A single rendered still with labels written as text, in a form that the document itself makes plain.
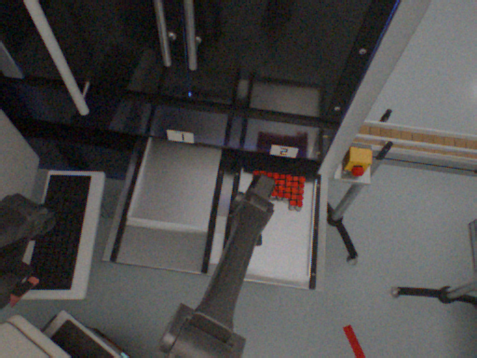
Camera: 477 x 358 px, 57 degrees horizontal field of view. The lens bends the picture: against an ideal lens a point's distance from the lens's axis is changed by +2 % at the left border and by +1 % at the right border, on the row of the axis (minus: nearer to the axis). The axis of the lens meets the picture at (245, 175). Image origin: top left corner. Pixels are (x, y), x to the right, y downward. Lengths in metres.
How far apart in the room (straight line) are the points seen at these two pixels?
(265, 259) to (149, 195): 0.44
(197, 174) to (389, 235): 1.35
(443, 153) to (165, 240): 1.02
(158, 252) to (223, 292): 0.76
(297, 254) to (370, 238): 1.11
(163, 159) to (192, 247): 0.34
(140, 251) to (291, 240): 0.49
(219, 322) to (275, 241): 0.81
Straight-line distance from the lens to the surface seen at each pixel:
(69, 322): 1.26
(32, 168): 1.67
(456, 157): 1.71
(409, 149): 1.65
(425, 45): 3.40
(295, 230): 1.45
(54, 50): 1.12
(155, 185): 1.50
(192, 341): 0.61
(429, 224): 2.66
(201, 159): 1.53
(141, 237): 1.44
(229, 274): 0.71
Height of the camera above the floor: 2.23
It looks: 64 degrees down
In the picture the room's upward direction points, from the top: 8 degrees clockwise
